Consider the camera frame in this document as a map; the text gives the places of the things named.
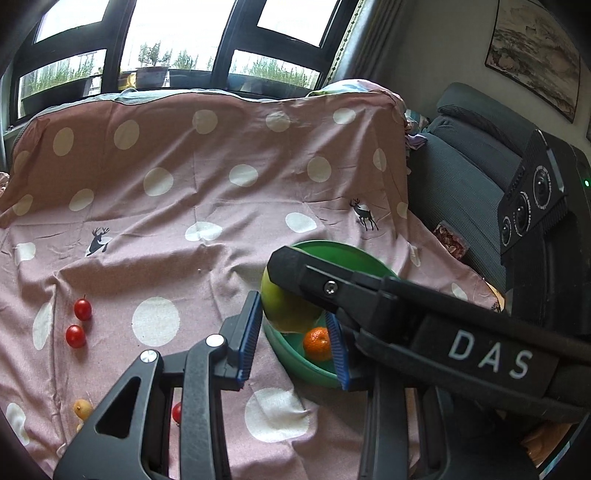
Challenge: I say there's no landscape wall painting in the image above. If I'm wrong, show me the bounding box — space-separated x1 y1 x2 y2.
485 0 581 123

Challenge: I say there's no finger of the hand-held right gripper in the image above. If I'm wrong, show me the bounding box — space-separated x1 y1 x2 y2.
267 246 408 333

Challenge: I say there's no small orange mandarin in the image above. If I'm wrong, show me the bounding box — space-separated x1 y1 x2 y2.
302 327 333 362

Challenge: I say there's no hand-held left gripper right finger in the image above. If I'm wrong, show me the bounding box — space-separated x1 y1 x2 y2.
324 311 539 480

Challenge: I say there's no green bowl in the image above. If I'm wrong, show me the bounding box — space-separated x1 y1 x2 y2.
263 239 400 389

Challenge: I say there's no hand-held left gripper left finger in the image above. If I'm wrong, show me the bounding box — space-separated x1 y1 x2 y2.
53 290 264 480

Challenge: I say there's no black framed window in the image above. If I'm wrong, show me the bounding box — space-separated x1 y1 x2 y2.
9 0 365 125

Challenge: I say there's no pink polka dot blanket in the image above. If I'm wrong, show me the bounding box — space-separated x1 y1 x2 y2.
0 85 504 480

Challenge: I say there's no red patterned snack packet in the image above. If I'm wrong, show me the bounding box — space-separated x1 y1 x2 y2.
434 220 469 259

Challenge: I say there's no dark plant pot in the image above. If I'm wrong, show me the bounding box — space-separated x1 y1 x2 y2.
135 66 171 89

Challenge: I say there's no dark grey sofa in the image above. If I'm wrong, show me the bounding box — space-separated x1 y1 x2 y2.
409 82 591 296

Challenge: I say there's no green apple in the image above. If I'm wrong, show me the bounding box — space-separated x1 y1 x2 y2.
260 270 324 334

